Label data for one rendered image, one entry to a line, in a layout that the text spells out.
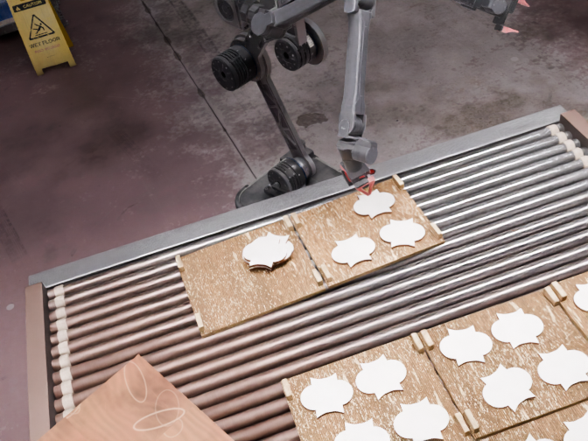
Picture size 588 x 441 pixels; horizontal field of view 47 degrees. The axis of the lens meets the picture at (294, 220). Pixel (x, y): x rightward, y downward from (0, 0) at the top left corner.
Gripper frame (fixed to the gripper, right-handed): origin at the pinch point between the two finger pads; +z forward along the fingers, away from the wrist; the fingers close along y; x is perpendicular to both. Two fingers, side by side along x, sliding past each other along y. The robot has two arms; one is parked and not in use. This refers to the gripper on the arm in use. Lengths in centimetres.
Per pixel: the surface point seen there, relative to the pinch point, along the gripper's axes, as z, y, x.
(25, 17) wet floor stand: 24, 347, 121
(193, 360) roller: 1, -30, 72
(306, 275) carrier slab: 6.7, -16.7, 30.5
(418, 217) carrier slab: 15.5, -10.9, -11.6
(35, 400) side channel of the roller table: -13, -25, 117
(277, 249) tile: 0.8, -6.2, 34.8
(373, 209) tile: 11.5, -1.2, -0.1
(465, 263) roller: 19.0, -34.1, -14.8
